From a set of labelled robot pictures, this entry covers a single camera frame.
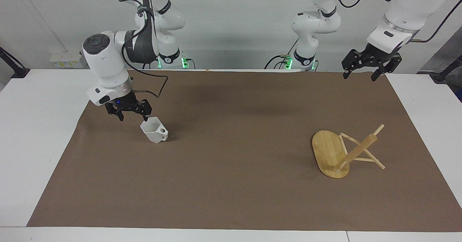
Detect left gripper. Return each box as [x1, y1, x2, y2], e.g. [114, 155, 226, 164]
[341, 43, 402, 82]

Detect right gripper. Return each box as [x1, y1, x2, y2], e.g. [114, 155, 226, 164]
[105, 90, 152, 122]

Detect white faceted cup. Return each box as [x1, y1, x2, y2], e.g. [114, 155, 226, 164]
[140, 116, 169, 144]

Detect wooden cup rack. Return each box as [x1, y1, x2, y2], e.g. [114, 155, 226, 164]
[311, 123, 386, 179]

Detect black stand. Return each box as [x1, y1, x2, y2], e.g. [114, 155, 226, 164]
[433, 54, 462, 83]
[0, 47, 30, 79]

